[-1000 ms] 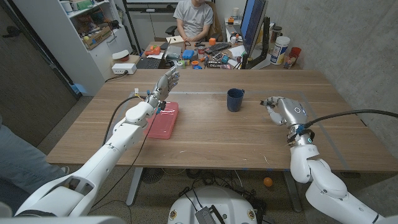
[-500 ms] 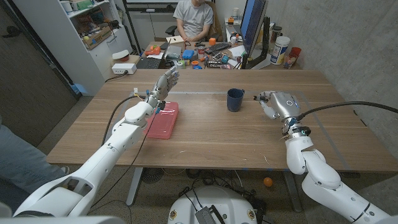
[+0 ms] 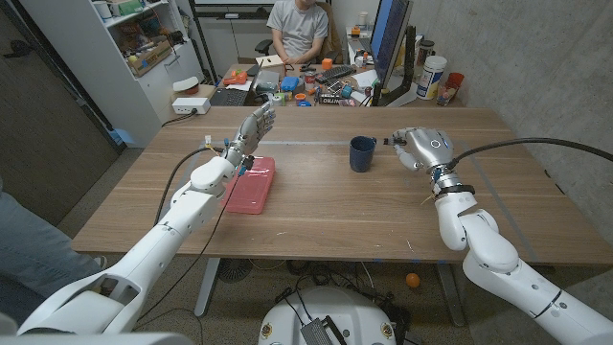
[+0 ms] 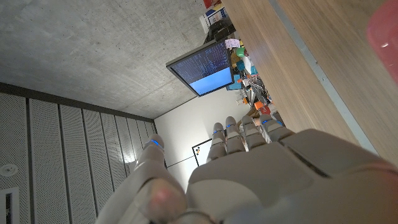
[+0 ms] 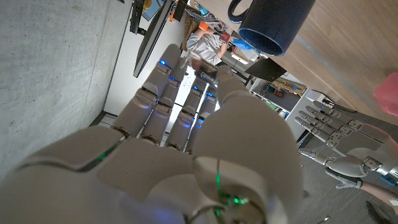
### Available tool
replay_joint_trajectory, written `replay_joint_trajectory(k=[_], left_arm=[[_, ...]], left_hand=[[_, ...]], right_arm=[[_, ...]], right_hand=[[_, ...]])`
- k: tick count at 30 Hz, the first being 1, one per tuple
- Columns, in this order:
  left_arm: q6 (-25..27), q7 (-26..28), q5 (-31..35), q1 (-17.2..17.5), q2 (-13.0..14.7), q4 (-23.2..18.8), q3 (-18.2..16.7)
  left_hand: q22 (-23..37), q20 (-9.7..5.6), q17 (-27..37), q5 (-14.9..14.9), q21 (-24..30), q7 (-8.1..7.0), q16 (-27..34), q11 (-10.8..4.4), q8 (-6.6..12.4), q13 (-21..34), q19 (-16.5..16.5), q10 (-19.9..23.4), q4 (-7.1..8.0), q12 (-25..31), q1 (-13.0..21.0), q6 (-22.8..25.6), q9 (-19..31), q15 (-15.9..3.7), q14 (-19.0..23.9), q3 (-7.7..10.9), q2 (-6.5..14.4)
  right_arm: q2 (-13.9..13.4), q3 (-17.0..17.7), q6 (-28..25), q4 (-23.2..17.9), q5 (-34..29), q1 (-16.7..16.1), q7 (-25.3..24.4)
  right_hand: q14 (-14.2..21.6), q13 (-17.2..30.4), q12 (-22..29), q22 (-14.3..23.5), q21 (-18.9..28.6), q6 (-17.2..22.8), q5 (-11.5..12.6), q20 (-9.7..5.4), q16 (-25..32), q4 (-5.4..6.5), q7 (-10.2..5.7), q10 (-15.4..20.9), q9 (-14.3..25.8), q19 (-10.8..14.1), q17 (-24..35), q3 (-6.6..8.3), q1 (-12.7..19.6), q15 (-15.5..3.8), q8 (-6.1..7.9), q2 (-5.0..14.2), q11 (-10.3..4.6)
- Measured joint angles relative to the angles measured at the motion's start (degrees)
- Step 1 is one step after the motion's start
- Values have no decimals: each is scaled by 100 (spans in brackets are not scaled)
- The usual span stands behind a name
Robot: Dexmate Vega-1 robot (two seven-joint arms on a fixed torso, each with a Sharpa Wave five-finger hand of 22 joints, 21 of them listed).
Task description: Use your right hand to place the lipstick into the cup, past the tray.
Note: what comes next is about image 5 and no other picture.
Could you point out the grey gloved person hand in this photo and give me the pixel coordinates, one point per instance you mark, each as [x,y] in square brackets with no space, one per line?
[345,180]

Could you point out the bare person forearm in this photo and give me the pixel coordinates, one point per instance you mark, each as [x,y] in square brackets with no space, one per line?
[379,193]

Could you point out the white shelf cabinet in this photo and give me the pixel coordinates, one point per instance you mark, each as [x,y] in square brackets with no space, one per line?
[293,124]

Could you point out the seated person grey t-shirt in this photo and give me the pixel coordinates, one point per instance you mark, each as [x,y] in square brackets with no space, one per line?
[205,45]

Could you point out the blue box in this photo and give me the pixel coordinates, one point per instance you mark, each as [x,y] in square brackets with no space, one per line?
[242,44]

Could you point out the red can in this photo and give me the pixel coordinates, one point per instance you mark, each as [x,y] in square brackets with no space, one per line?
[224,37]

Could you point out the dark blue mug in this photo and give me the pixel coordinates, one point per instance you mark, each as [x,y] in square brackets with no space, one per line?
[273,21]

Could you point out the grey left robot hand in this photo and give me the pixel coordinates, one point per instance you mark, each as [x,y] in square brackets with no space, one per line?
[357,140]

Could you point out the black computer monitor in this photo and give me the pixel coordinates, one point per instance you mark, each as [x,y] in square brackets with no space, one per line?
[152,40]

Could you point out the cardboard box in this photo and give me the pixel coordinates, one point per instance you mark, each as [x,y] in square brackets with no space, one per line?
[289,85]

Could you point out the pink plastic tray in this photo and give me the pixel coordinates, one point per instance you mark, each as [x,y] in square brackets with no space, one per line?
[388,93]

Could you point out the black monitor stand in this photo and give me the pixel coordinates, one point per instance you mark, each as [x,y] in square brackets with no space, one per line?
[136,15]

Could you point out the clear silver lipstick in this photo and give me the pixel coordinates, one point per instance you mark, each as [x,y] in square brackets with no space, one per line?
[205,76]

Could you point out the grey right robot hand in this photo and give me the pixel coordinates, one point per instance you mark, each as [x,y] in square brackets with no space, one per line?
[242,140]

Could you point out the orange cup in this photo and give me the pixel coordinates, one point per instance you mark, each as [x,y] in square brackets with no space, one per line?
[203,26]

